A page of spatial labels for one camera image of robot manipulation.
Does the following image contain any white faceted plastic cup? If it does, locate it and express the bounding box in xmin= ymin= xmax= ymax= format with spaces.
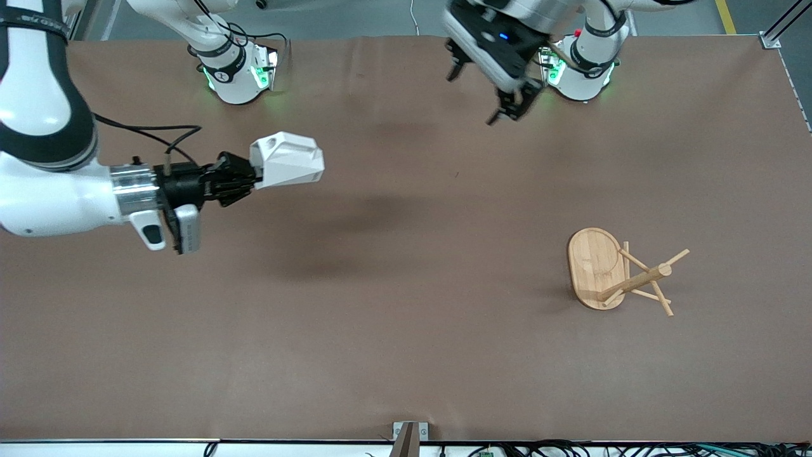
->
xmin=249 ymin=131 xmax=325 ymax=190

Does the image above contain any wooden cup rack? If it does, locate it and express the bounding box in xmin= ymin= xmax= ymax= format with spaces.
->
xmin=566 ymin=227 xmax=691 ymax=317

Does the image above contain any brown table cover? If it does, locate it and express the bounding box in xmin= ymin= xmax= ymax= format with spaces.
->
xmin=0 ymin=35 xmax=812 ymax=443

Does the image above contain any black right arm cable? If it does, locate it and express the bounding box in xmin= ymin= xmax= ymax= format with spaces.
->
xmin=94 ymin=113 xmax=204 ymax=175

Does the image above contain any black right base cable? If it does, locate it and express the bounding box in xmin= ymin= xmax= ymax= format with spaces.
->
xmin=190 ymin=0 xmax=289 ymax=64

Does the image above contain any aluminium frame profile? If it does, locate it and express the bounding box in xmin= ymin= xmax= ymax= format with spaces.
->
xmin=759 ymin=0 xmax=812 ymax=134
xmin=63 ymin=0 xmax=121 ymax=40

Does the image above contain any black cable tangle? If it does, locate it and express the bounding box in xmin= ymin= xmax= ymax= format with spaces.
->
xmin=438 ymin=439 xmax=812 ymax=457

